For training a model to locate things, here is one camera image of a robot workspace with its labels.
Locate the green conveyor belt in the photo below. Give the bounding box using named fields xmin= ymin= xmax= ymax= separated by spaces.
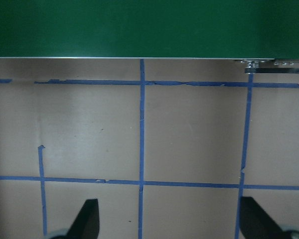
xmin=0 ymin=0 xmax=299 ymax=75

